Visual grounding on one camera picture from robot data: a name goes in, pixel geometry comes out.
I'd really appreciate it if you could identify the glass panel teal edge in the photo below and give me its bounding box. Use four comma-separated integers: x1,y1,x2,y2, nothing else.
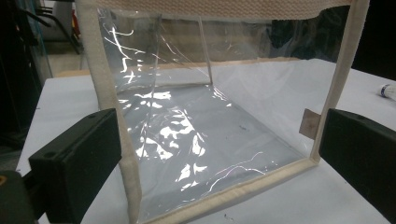
15,0,54,79

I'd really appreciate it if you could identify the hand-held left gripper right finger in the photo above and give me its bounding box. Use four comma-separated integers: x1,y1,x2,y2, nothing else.
318,107,396,224

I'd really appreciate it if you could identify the white shuttlecock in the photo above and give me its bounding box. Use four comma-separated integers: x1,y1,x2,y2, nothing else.
378,83,396,103

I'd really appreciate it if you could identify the clear plastic bag beige trim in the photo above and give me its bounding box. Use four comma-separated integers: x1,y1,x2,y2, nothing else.
74,0,372,224

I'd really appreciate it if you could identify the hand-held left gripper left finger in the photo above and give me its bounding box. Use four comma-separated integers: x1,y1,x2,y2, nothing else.
28,107,122,224

